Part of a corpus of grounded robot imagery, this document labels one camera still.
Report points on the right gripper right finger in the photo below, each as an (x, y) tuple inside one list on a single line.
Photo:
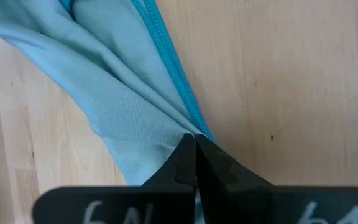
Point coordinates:
[(222, 186)]

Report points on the teal microfiber towel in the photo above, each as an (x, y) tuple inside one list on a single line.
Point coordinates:
[(120, 77)]

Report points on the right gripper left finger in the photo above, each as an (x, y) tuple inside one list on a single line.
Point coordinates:
[(172, 174)]

